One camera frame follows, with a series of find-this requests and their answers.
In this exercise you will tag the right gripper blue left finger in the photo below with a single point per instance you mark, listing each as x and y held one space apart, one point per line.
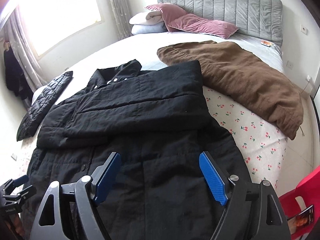
104 177

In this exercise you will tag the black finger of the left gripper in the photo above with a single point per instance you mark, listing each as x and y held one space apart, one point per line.
21 197

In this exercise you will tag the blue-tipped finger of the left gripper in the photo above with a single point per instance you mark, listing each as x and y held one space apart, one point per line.
12 184

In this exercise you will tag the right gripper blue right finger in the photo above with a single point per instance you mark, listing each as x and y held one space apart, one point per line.
219 184

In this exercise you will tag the black long coat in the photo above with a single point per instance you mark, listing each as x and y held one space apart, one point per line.
159 123

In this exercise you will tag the dark clothes hanging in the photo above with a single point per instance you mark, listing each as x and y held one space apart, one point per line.
15 78

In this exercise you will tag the person's left hand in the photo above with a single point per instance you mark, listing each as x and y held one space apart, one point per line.
15 225

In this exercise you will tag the cherry print bed sheet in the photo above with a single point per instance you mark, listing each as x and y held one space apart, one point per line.
262 144

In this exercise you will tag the black quilted jacket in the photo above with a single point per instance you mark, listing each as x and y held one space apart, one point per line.
42 105

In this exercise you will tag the red plastic chair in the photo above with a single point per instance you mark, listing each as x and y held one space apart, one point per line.
306 193

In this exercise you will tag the brown garment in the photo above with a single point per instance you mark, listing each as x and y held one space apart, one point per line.
238 73

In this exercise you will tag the white mattress cover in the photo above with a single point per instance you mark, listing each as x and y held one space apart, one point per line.
143 48

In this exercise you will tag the small orange packet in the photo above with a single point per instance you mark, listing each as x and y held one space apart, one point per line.
267 43

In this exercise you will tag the left grey curtain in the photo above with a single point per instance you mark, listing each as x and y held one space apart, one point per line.
23 53

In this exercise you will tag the grey curtain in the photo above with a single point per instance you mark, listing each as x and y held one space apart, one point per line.
23 53
121 15

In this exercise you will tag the light blue pillow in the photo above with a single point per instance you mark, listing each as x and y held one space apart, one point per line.
147 29

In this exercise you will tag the pink velvet pillow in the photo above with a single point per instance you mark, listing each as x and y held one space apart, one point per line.
177 19

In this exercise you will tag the grey padded headboard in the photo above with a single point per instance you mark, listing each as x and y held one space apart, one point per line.
257 18

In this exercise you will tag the window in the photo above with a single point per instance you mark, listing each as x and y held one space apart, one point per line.
46 23

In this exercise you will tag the right grey curtain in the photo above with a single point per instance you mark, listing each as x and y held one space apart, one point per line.
121 15

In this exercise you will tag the white wall socket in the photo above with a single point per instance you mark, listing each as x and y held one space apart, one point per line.
303 29

